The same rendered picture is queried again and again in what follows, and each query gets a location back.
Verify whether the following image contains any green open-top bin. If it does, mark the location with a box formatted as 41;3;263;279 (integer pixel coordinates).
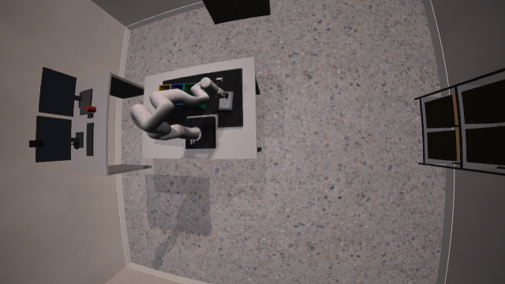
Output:
183;83;206;110

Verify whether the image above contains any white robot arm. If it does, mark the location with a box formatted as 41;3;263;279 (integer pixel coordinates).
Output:
130;77;223;144

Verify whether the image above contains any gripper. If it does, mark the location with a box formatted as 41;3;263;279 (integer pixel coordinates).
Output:
208;88;229;99

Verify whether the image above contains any black flat mat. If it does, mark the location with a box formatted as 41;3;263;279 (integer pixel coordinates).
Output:
163;68;243;128

